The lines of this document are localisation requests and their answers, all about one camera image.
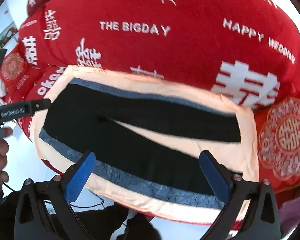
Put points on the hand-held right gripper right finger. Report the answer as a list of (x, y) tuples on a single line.
[(215, 177)]

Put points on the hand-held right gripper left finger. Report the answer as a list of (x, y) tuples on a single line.
[(80, 177)]

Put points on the black pants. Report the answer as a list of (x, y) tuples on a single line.
[(145, 130)]

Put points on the person's left hand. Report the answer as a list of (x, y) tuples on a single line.
[(3, 152)]

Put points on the red embroidered pillow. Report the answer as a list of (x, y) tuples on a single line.
[(12, 67)]

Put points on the pink cloth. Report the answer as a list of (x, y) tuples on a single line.
[(0, 90)]

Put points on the peach cloth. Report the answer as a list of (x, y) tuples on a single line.
[(245, 140)]

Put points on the purple cloth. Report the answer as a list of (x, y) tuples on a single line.
[(295, 210)]

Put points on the red printed blanket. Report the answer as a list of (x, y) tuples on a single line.
[(165, 55)]

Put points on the framed wall picture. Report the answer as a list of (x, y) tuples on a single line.
[(7, 35)]

